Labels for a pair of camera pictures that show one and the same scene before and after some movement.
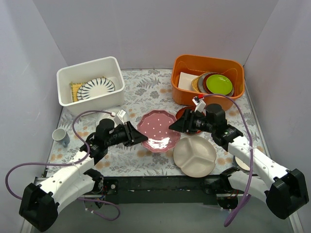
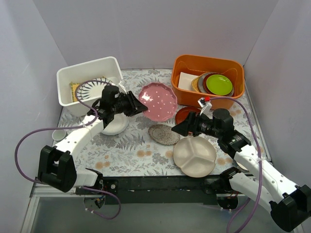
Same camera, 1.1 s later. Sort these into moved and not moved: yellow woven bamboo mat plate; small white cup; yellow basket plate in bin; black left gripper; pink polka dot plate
Moved: black left gripper; pink polka dot plate
Not moved: yellow basket plate in bin; yellow woven bamboo mat plate; small white cup
